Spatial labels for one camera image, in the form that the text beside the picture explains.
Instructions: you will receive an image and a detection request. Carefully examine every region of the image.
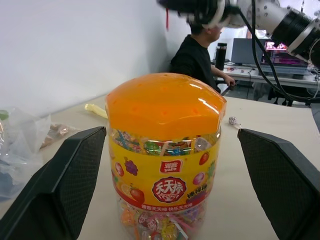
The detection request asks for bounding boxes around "black thermos bottle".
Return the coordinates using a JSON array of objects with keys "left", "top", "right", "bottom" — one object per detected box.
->
[{"left": 214, "top": 42, "right": 228, "bottom": 71}]

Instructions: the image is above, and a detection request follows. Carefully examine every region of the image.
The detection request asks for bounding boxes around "person in black shirt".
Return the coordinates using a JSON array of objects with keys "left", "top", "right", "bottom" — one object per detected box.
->
[{"left": 169, "top": 19, "right": 237, "bottom": 95}]

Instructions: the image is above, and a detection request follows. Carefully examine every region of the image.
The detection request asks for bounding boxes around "plastic bag with brown contents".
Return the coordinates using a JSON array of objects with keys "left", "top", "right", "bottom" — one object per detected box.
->
[{"left": 39, "top": 122, "right": 81, "bottom": 150}]

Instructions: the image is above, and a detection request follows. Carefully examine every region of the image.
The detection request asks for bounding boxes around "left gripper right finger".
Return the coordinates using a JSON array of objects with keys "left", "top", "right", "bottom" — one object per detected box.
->
[{"left": 237, "top": 127, "right": 320, "bottom": 240}]

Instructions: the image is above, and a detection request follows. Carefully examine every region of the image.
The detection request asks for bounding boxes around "clear lollipop jar yellow label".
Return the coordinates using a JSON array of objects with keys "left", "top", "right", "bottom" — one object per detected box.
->
[{"left": 107, "top": 124, "right": 223, "bottom": 240}]

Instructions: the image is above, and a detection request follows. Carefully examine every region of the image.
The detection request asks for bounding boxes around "purple white wrapped lollipop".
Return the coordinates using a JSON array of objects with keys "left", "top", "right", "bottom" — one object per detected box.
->
[{"left": 228, "top": 115, "right": 242, "bottom": 130}]

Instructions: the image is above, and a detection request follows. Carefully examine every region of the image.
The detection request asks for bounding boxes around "clear crumpled plastic bag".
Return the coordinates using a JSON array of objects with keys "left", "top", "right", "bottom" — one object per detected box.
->
[{"left": 0, "top": 106, "right": 52, "bottom": 202}]

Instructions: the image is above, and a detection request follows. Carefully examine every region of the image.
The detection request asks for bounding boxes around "laptop with bright screen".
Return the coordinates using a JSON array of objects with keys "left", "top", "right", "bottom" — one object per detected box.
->
[{"left": 259, "top": 39, "right": 312, "bottom": 68}]

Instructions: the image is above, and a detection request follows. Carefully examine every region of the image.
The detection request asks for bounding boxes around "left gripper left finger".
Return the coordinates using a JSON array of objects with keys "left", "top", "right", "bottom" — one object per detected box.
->
[{"left": 0, "top": 126, "right": 108, "bottom": 240}]

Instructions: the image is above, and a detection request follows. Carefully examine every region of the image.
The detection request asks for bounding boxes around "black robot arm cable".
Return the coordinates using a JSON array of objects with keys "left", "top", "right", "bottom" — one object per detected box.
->
[{"left": 250, "top": 0, "right": 320, "bottom": 104}]

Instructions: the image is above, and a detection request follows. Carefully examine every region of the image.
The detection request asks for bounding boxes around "orange plastic jar lid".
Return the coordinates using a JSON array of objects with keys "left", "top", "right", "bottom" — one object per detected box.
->
[{"left": 104, "top": 72, "right": 228, "bottom": 142}]

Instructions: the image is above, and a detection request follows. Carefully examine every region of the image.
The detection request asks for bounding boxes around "white background desk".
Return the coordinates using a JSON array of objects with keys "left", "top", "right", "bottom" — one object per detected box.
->
[{"left": 209, "top": 58, "right": 320, "bottom": 90}]

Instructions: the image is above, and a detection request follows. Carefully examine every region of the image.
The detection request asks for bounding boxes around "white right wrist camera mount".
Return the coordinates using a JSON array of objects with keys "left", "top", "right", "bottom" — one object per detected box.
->
[{"left": 206, "top": 0, "right": 241, "bottom": 30}]

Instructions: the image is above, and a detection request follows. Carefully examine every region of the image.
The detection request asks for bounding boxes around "pale yellow wrapped candy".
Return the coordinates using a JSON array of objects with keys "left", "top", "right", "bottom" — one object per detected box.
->
[{"left": 84, "top": 103, "right": 109, "bottom": 119}]

